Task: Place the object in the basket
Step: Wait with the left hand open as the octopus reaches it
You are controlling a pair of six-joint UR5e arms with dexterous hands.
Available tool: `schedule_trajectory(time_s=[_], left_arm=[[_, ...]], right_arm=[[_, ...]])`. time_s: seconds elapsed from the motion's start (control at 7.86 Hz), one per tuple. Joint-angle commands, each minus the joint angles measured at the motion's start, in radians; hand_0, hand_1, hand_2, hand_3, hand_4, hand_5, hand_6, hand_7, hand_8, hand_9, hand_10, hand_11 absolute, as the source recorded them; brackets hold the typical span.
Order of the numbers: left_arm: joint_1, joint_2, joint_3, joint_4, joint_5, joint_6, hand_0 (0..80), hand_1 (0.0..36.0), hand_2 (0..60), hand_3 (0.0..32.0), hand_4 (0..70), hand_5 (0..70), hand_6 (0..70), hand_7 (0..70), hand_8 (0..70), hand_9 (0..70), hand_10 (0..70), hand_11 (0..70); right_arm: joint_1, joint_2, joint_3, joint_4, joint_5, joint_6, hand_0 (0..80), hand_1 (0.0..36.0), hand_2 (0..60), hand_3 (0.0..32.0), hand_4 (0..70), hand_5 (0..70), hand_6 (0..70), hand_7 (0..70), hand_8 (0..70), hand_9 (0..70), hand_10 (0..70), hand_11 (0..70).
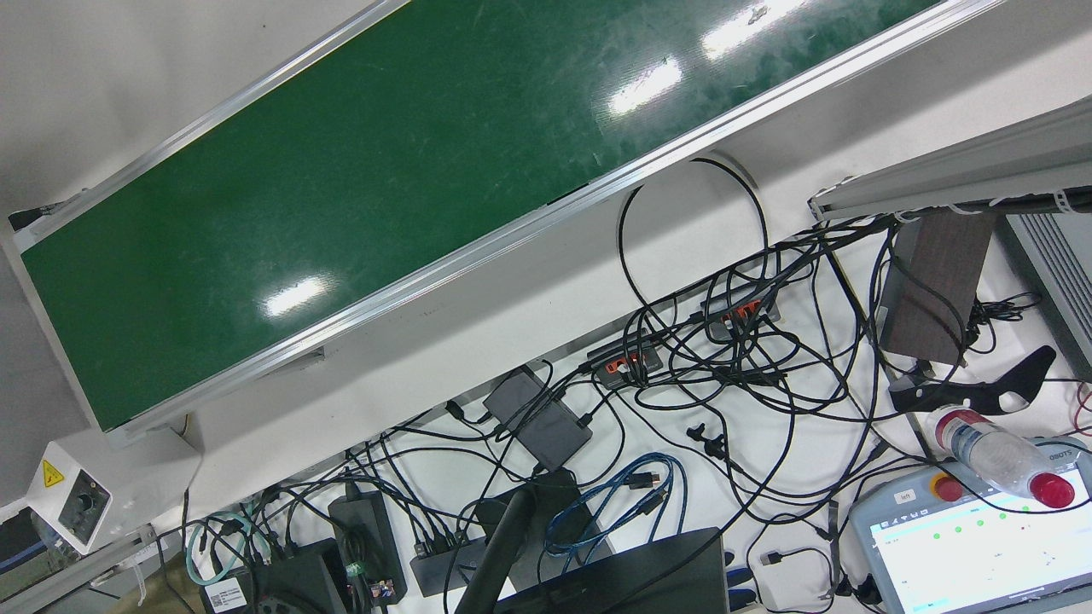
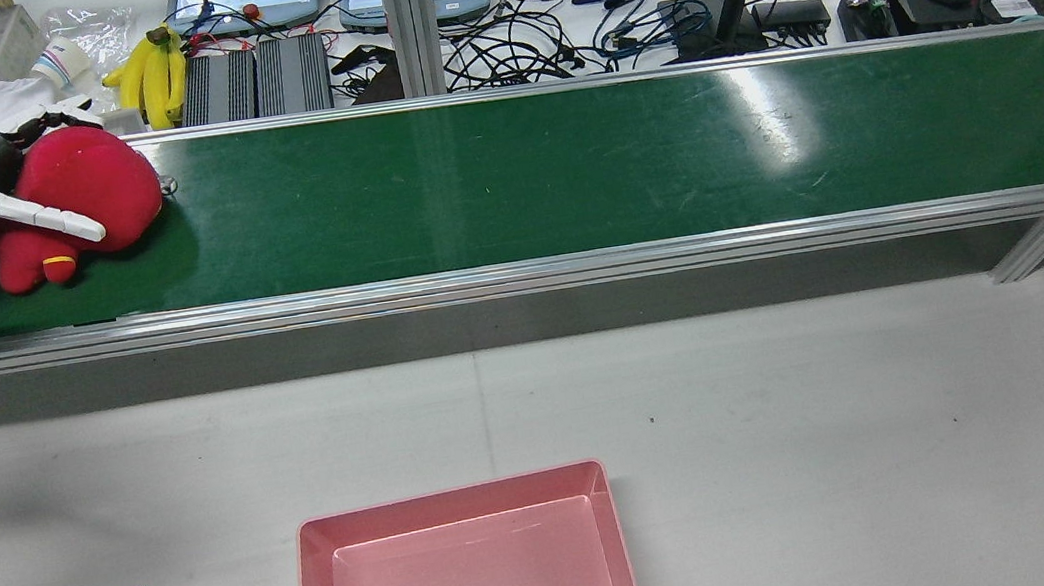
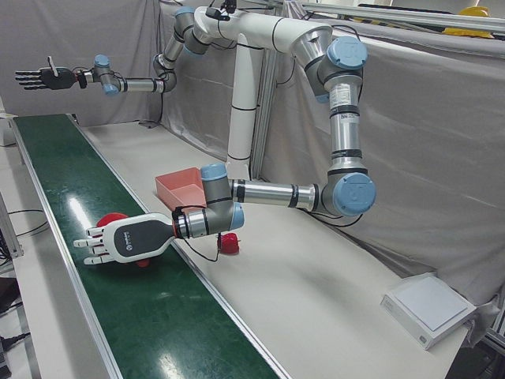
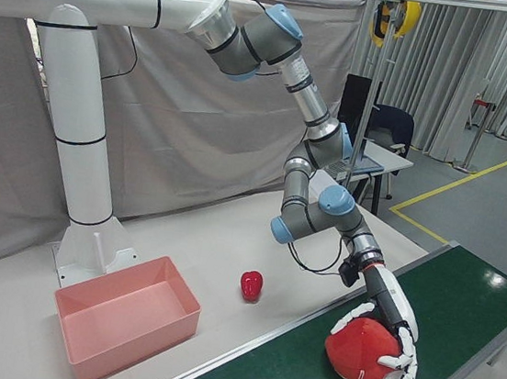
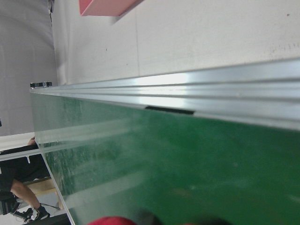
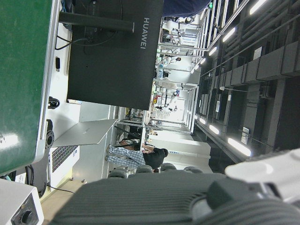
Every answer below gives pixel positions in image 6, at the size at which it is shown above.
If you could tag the right dark grey robot hand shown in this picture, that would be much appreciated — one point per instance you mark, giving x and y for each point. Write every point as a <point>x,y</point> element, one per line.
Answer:
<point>140,199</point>

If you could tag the person in black shirt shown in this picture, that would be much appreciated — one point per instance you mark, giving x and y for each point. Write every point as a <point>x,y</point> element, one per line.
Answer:
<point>153,158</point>

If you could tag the silver laptop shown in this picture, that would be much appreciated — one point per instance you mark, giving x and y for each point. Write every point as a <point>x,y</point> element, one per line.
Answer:
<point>86,132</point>

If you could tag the ceiling light strip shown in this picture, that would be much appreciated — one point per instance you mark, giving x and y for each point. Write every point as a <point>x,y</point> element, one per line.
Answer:
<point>256,7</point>
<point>212,51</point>
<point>228,34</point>
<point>239,147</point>
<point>213,129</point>

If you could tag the black flange device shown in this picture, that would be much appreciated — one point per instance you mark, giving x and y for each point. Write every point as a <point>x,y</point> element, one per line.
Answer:
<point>50,138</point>

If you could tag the white box with knob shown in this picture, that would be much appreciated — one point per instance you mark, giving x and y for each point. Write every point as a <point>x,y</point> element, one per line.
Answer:
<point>14,199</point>

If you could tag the black Huawei monitor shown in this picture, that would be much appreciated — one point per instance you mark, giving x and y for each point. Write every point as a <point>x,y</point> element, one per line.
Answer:
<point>112,70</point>

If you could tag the green conveyor belt machine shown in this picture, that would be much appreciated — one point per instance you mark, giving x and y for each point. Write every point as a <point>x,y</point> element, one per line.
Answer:
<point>21,82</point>

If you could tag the black monitor stand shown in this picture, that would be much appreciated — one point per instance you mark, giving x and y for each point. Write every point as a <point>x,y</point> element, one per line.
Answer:
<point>98,22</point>

